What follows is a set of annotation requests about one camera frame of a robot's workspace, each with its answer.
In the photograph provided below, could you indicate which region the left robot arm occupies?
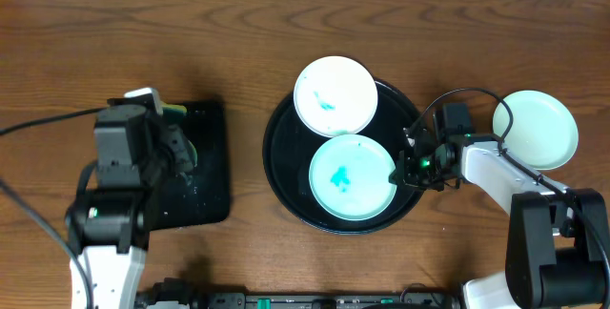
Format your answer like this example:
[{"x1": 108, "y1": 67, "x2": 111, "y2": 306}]
[{"x1": 66, "y1": 93, "x2": 196, "y2": 308}]

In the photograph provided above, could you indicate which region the mint plate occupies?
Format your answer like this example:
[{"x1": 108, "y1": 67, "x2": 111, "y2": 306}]
[
  {"x1": 308, "y1": 134, "x2": 397, "y2": 221},
  {"x1": 503, "y1": 90, "x2": 579, "y2": 171}
]

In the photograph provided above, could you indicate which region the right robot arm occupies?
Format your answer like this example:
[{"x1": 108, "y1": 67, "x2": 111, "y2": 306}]
[{"x1": 389, "y1": 134, "x2": 609, "y2": 308}]

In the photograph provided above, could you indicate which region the black rectangular tray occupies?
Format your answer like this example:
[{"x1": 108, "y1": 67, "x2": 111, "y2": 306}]
[{"x1": 154, "y1": 99, "x2": 231, "y2": 230}]

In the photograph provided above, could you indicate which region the white plate with stain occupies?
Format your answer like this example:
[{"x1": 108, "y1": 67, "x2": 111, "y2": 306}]
[{"x1": 293, "y1": 55, "x2": 378, "y2": 137}]

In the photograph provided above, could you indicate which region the mint plate front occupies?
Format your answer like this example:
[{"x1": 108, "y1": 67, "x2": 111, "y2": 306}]
[{"x1": 503, "y1": 90, "x2": 579, "y2": 171}]

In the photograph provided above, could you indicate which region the green yellow sponge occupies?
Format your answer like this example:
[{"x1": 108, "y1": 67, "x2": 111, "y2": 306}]
[{"x1": 162, "y1": 102, "x2": 198, "y2": 172}]

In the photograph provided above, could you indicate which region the round black tray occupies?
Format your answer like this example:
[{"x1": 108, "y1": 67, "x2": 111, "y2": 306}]
[{"x1": 262, "y1": 78, "x2": 423, "y2": 235}]

